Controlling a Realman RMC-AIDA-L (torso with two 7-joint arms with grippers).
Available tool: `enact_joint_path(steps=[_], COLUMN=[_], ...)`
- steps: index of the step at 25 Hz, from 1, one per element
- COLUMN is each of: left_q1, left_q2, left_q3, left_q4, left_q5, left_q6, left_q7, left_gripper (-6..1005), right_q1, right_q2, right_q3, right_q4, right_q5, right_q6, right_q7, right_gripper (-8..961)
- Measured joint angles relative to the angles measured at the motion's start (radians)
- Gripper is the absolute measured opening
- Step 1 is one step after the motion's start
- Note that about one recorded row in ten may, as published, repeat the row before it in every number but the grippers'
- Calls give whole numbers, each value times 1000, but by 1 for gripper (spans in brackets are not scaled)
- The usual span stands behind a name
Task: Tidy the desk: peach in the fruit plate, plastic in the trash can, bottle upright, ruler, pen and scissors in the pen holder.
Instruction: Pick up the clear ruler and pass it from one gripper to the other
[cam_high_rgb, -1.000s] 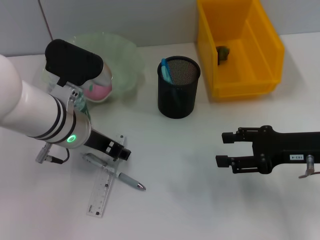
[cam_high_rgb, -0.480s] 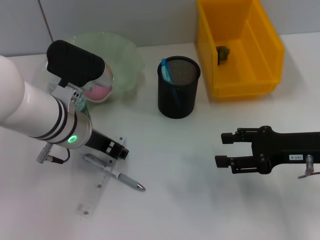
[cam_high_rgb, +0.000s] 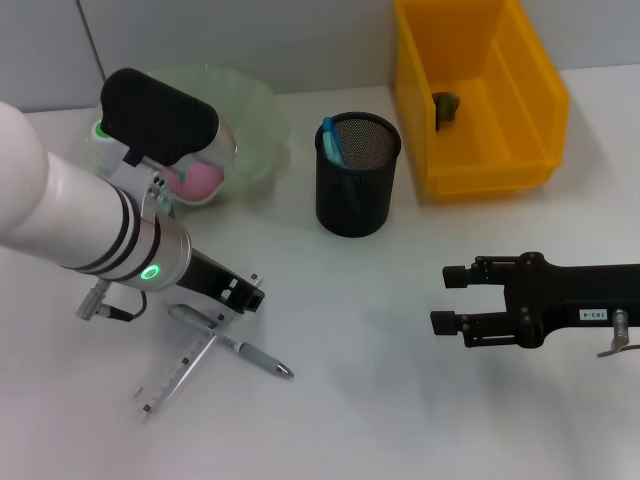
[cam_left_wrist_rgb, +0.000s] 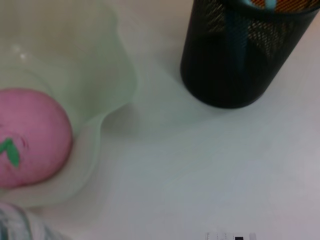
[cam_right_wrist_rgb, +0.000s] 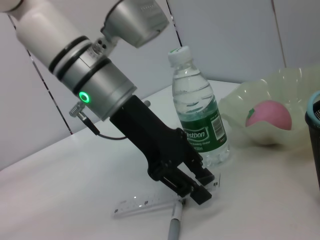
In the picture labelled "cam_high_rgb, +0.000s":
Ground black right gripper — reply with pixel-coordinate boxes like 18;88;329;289
430;251;640;350

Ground blue scissors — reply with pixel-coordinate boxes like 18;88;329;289
322;116;366;211

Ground translucent green fruit bowl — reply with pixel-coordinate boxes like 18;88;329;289
64;62;291;221

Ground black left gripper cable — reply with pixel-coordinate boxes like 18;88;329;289
74;279;149;322

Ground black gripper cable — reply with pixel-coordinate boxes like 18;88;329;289
74;279;149;322
597;308;640;359

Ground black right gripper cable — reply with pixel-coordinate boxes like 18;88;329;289
597;308;640;359

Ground pink toy peach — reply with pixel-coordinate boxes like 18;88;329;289
167;159;225;204

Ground transparent plastic ruler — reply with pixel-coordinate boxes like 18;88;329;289
133;272;264;416

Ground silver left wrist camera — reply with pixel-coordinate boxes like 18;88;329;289
99;68;239;171

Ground black mesh pen cup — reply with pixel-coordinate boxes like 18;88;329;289
314;110;403;239

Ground green label water bottle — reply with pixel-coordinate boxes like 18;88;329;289
90;119;126;176

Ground clear grey ballpoint pen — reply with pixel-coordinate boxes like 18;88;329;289
167;303;295;380

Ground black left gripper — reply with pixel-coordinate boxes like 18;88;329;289
177;248;265;314

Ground yellow plastic bin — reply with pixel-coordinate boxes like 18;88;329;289
391;0;571;196

